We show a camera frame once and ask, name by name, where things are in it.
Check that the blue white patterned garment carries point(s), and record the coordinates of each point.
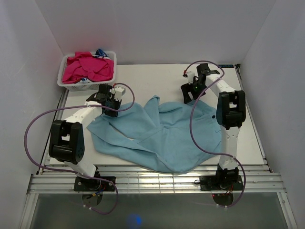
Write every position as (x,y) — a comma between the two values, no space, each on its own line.
(100,54)

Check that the pink garment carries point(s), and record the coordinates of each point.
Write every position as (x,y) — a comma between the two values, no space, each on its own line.
(83,65)

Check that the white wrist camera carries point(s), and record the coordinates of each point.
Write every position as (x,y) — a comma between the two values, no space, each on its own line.
(117,92)
(189,75)

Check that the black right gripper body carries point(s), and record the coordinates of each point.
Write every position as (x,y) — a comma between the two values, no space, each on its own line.
(198,88)

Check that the aluminium rail frame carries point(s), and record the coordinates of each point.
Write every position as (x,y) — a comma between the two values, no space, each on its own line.
(138,180)

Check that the white plastic laundry basket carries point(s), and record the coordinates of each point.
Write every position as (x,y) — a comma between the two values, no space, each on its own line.
(85,84)

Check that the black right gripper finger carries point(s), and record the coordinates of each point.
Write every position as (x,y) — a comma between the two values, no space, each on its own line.
(187,89)
(188,98)

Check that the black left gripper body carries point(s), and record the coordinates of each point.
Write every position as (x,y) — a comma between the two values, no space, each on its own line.
(114,104)

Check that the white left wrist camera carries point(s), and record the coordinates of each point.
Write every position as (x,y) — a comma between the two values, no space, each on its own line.
(117,92)

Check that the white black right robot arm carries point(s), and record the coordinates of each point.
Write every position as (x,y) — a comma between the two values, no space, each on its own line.
(230,115)

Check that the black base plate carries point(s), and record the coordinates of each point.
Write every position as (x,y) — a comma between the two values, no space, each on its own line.
(212,183)
(93,185)

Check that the dark table label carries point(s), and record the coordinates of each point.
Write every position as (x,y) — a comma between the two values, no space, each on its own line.
(226,66)

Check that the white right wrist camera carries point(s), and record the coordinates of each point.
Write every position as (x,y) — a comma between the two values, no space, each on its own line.
(189,75)

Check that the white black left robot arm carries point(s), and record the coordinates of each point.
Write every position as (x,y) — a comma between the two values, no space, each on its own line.
(67,143)

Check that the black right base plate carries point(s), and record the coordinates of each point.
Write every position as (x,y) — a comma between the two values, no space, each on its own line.
(212,183)

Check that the light blue trousers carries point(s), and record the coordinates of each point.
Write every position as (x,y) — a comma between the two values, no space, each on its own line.
(169,137)

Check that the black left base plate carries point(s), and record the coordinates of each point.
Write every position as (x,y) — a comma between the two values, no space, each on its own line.
(93,185)

